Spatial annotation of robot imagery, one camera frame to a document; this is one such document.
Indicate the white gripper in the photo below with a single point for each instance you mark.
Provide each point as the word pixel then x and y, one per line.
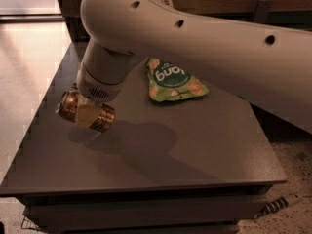
pixel 97 86

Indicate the orange LaCroix soda can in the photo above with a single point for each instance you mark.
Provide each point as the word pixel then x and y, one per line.
pixel 67 109

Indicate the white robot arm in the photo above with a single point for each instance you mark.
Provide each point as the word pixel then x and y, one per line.
pixel 268 66

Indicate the green snack chip bag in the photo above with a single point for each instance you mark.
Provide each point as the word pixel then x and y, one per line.
pixel 168 82

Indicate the grey table drawer cabinet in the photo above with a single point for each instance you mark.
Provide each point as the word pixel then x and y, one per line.
pixel 214 209

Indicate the wire rack under table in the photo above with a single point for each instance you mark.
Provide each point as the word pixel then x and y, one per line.
pixel 27 224

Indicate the right metal shelf bracket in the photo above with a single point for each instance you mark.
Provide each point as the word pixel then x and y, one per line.
pixel 262 10

